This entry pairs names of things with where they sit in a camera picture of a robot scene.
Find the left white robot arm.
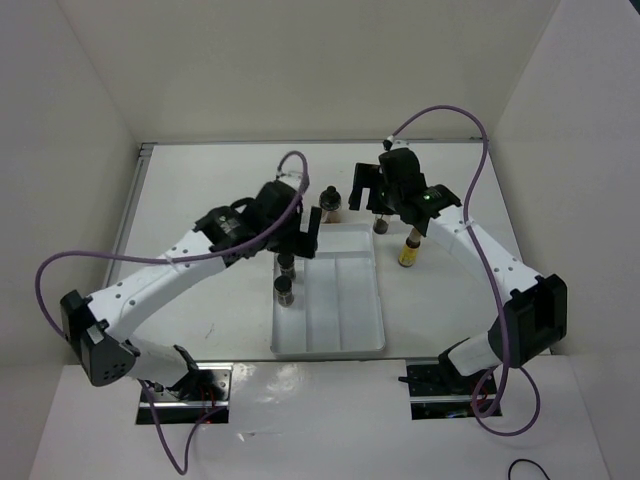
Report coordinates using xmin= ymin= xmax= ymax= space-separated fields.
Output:
xmin=60 ymin=180 xmax=322 ymax=400

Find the round stopper bottle brown spice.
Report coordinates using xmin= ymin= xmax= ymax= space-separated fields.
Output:
xmin=319 ymin=185 xmax=342 ymax=224

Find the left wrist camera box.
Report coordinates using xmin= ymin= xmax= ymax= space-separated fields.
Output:
xmin=276 ymin=171 xmax=304 ymax=190

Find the black cap spice jar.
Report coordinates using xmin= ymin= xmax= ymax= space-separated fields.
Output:
xmin=276 ymin=254 xmax=296 ymax=281

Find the dark spice jar black lid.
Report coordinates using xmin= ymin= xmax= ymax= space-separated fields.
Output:
xmin=274 ymin=275 xmax=294 ymax=308

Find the thin black cable loop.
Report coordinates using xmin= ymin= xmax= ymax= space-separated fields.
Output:
xmin=508 ymin=458 xmax=551 ymax=480

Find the yellow label cork top bottle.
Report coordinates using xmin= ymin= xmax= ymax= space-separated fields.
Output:
xmin=398 ymin=231 xmax=422 ymax=268

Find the white compartment organizer tray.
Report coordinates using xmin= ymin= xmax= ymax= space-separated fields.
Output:
xmin=271 ymin=224 xmax=386 ymax=360

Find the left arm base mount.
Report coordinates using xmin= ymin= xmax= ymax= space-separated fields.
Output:
xmin=146 ymin=362 xmax=233 ymax=425

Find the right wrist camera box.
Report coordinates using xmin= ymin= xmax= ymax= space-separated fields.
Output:
xmin=382 ymin=136 xmax=410 ymax=152

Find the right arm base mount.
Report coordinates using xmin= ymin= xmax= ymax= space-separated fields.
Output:
xmin=398 ymin=360 xmax=483 ymax=421

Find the tall gold band grinder bottle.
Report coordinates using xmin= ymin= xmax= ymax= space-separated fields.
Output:
xmin=373 ymin=211 xmax=392 ymax=235

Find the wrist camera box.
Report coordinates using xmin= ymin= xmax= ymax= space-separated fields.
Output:
xmin=276 ymin=171 xmax=304 ymax=190
xmin=382 ymin=136 xmax=410 ymax=152

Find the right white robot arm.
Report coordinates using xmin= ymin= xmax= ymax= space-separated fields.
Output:
xmin=349 ymin=147 xmax=568 ymax=393

